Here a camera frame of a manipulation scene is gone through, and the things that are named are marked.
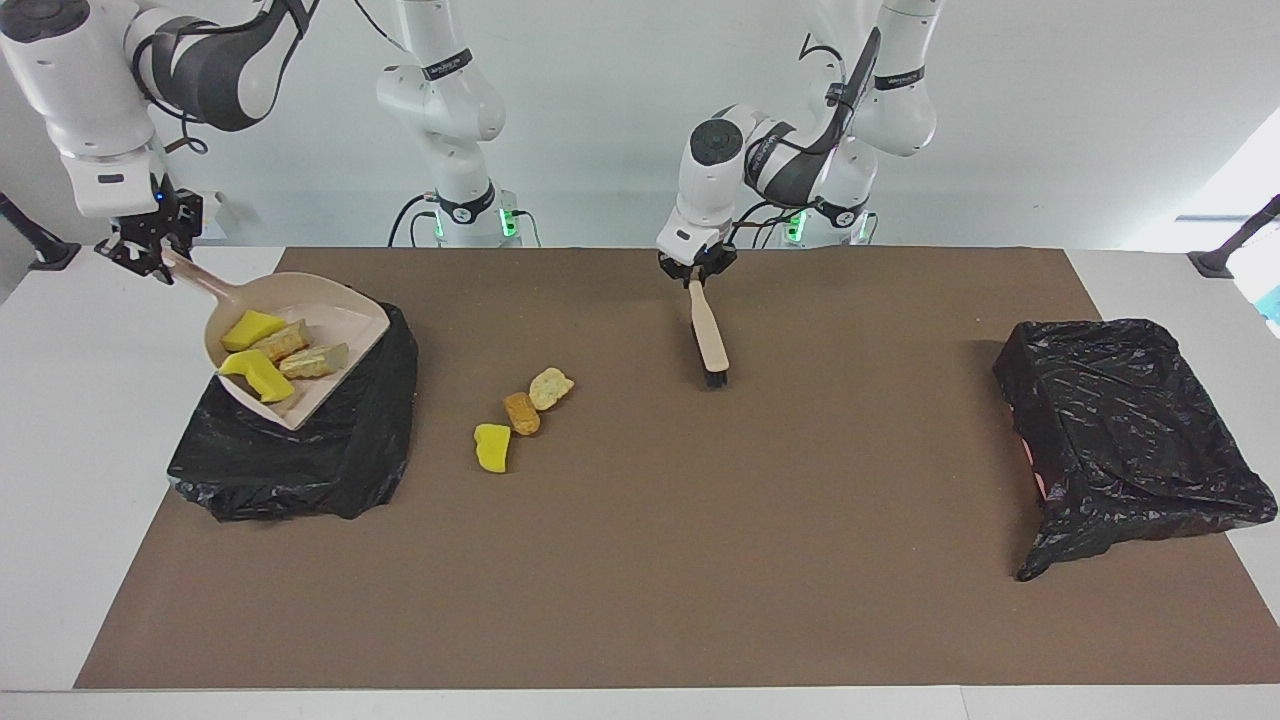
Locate black base cable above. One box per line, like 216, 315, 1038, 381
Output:
388, 193, 441, 248
735, 198, 801, 249

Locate yellow sponge with green pad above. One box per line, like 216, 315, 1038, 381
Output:
218, 350, 297, 404

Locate beige plastic dustpan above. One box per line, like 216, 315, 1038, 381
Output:
160, 250, 392, 432

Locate black bag lined pink bin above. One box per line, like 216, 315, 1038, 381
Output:
992, 318, 1279, 583

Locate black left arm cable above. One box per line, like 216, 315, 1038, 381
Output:
730, 30, 881, 246

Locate brown table mat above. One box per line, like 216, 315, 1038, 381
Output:
73, 246, 1280, 691

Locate black clamp stand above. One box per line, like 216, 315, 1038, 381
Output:
1188, 193, 1280, 279
0, 190, 81, 271

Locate beige hand brush black bristles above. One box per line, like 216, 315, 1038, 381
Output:
686, 280, 731, 389

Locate yellow sponge piece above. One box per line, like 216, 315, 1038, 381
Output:
473, 423, 513, 473
220, 310, 288, 353

